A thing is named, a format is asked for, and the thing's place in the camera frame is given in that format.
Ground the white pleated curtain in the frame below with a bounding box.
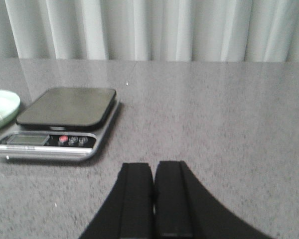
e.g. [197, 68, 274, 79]
[0, 0, 299, 62]

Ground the black silver kitchen scale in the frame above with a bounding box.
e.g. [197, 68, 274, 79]
[0, 88, 120, 162]

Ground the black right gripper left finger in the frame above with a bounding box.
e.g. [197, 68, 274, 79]
[80, 163, 153, 239]

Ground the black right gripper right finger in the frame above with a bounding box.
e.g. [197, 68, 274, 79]
[154, 161, 268, 239]

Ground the light green round plate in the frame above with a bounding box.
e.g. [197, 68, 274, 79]
[0, 90, 20, 129]

